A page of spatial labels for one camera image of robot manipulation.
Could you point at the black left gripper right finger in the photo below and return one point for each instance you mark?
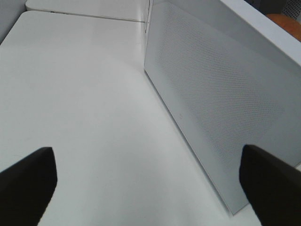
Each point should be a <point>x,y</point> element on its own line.
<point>272,187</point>

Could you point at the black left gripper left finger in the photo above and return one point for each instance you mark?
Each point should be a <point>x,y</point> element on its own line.
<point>26,188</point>

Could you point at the white microwave door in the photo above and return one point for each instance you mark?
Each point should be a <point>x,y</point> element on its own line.
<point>229,77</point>

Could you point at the burger with lettuce and tomato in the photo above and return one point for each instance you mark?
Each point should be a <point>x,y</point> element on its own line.
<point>288,24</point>

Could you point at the white microwave oven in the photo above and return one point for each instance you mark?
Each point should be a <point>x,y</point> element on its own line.
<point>147,14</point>

